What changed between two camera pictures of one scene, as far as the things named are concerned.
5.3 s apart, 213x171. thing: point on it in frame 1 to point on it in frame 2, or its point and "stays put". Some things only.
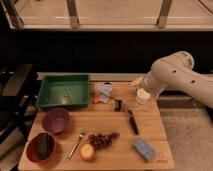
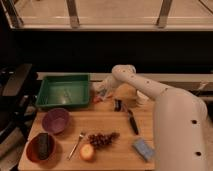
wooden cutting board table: x=111 y=133 stays put
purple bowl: x=55 y=120 stays put
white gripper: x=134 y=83 to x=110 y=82
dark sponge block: x=43 y=145 stays put
